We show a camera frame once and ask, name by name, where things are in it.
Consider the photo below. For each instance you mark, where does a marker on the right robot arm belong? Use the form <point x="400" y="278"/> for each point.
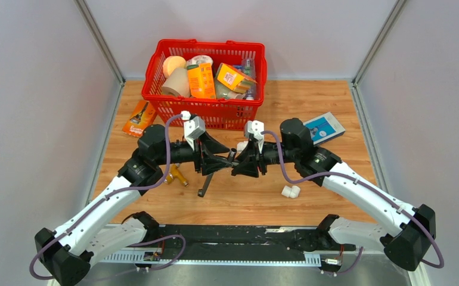
<point x="403" y="232"/>

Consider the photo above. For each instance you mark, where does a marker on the white tape roll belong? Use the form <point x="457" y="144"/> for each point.
<point x="199" y="59"/>

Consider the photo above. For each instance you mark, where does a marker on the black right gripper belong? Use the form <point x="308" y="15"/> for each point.
<point x="248" y="159"/>

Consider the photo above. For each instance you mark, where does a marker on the orange yellow tilted box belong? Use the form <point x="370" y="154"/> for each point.
<point x="234" y="79"/>

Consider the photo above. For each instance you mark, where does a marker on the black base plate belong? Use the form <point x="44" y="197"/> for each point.
<point x="243" y="243"/>

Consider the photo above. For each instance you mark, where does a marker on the red plastic shopping basket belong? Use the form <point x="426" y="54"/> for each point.
<point x="229" y="110"/>

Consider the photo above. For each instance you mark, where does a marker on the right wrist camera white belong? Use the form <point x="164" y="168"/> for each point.
<point x="254" y="129"/>

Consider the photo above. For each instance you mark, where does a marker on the blue white razor box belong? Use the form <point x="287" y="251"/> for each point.
<point x="324" y="128"/>

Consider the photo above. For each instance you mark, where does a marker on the orange razor box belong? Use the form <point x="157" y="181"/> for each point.
<point x="142" y="116"/>

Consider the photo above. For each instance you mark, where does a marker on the clear plastic bottle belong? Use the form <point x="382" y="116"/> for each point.
<point x="248" y="68"/>

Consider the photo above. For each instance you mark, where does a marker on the orange round sponge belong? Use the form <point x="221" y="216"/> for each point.
<point x="171" y="63"/>

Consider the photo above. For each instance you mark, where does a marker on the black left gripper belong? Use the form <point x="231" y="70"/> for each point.
<point x="208" y="164"/>

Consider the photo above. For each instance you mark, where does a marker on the beige paper roll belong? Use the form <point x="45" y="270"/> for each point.
<point x="177" y="84"/>

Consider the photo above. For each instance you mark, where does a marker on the white plastic elbow fitting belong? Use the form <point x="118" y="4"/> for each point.
<point x="291" y="191"/>

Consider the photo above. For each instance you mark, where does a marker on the brass yellow faucet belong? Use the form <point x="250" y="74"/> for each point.
<point x="175" y="173"/>

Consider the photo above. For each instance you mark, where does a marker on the orange tall box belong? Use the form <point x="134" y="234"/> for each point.
<point x="201" y="81"/>

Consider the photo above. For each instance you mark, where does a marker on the white plastic pipe fitting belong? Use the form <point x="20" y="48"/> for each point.
<point x="241" y="146"/>

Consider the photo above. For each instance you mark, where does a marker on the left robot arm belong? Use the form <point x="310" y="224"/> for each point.
<point x="70" y="251"/>

